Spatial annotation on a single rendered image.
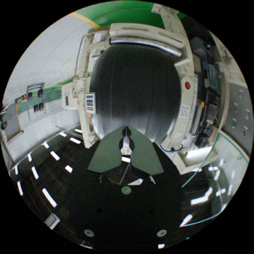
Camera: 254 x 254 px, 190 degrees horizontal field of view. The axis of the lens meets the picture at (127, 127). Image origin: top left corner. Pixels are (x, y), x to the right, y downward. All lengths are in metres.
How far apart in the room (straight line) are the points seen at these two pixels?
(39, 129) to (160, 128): 11.64
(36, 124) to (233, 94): 12.02
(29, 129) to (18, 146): 2.73
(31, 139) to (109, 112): 11.64
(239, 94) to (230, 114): 0.17
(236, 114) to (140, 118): 0.64
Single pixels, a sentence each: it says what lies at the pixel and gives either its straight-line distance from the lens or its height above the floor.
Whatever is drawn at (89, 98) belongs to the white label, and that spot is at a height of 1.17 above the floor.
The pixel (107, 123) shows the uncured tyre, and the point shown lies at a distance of 0.22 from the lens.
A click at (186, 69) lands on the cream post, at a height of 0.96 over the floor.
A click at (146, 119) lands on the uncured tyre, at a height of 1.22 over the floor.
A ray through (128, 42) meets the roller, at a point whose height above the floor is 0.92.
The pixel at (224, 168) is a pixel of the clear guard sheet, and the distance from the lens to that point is 0.69.
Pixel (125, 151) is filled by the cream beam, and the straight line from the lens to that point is 0.87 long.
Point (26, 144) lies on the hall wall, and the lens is 11.86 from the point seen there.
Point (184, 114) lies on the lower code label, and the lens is 0.53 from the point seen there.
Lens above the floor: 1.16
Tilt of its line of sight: 24 degrees up
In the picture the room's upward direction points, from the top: 177 degrees counter-clockwise
